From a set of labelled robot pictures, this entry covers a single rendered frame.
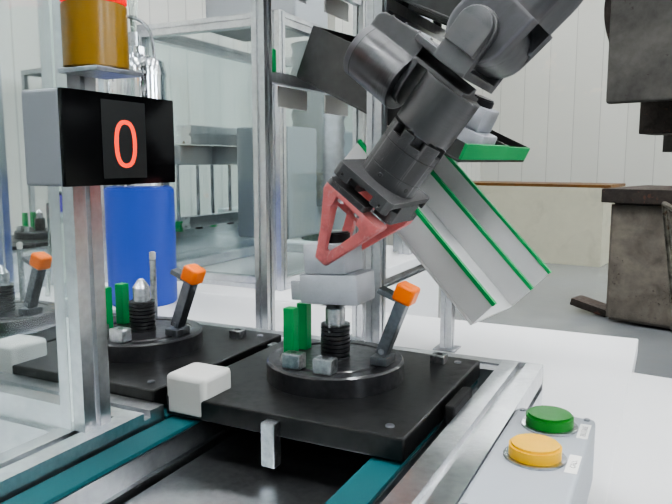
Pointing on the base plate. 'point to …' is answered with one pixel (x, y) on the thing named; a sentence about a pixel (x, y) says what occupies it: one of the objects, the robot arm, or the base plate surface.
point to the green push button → (549, 419)
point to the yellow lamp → (94, 33)
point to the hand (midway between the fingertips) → (336, 252)
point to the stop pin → (270, 443)
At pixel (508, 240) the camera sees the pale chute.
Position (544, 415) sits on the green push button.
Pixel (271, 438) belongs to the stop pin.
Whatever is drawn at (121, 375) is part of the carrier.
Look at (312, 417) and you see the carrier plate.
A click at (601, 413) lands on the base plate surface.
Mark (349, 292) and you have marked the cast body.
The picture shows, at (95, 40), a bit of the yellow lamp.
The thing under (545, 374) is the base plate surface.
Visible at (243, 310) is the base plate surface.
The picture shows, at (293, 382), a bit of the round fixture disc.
